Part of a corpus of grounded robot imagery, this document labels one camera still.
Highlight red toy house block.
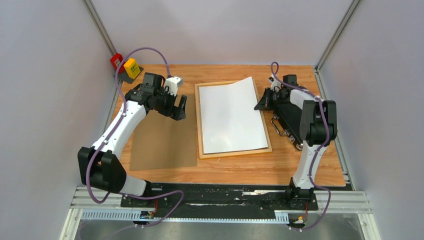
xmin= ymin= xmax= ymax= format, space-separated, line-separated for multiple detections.
xmin=109 ymin=53 xmax=125 ymax=74

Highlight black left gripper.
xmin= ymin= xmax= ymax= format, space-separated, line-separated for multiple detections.
xmin=154 ymin=87 xmax=187 ymax=121

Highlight brown cardboard backing sheet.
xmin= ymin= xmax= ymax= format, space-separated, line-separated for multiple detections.
xmin=129 ymin=94 xmax=198 ymax=171

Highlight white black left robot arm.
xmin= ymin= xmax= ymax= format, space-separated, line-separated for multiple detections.
xmin=77 ymin=72 xmax=187 ymax=207

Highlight yellow toy house block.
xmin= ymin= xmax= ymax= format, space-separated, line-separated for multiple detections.
xmin=123 ymin=58 xmax=141 ymax=80

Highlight light wooden picture frame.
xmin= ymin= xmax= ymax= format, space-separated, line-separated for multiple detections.
xmin=194 ymin=79 xmax=273 ymax=160

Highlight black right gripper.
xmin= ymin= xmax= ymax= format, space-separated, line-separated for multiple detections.
xmin=254 ymin=87 xmax=288 ymax=111

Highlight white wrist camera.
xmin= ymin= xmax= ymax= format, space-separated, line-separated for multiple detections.
xmin=268 ymin=76 xmax=283 ymax=92
xmin=163 ymin=76 xmax=184 ymax=97

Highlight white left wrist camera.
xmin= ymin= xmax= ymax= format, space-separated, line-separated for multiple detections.
xmin=163 ymin=76 xmax=184 ymax=97

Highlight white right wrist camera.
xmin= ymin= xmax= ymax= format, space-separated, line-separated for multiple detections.
xmin=268 ymin=76 xmax=283 ymax=92

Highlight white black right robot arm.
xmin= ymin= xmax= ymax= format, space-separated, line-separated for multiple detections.
xmin=254 ymin=74 xmax=338 ymax=209

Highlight landscape photo print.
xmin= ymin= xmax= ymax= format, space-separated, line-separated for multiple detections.
xmin=198 ymin=76 xmax=269 ymax=155

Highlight aluminium rail right table edge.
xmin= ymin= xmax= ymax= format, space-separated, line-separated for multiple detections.
xmin=313 ymin=68 xmax=356 ymax=191

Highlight aluminium front rail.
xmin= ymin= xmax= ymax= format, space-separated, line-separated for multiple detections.
xmin=61 ymin=183 xmax=381 ymax=240

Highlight black ribbed frame backing board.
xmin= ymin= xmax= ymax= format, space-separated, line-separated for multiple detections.
xmin=271 ymin=102 xmax=303 ymax=151

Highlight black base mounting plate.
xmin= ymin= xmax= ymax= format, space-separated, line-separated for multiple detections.
xmin=120 ymin=182 xmax=320 ymax=220

